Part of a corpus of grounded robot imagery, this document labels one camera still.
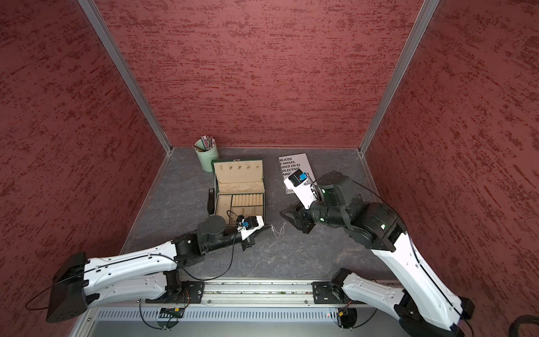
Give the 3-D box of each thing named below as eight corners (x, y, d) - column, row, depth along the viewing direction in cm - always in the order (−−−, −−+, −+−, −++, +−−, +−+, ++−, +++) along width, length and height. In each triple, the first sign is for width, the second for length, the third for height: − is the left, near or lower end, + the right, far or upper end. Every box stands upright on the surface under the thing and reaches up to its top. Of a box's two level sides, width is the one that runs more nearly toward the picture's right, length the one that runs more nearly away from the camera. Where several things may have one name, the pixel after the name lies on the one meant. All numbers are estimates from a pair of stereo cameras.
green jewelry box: (212, 222, 93) (201, 202, 79) (221, 181, 108) (213, 158, 94) (264, 222, 93) (262, 202, 80) (266, 181, 108) (264, 159, 94)
